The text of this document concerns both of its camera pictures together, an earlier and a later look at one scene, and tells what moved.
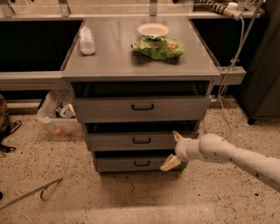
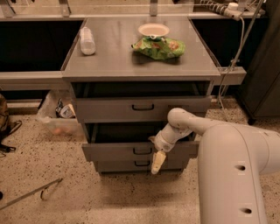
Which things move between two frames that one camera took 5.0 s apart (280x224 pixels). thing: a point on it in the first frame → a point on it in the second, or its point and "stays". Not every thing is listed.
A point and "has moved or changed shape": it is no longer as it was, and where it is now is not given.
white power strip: x=231 y=9 stays
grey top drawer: x=141 y=108 stays
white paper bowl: x=153 y=29 stays
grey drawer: x=133 y=141 has moved or changed shape
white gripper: x=181 y=149 → x=161 y=143
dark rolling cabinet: x=260 y=94 stays
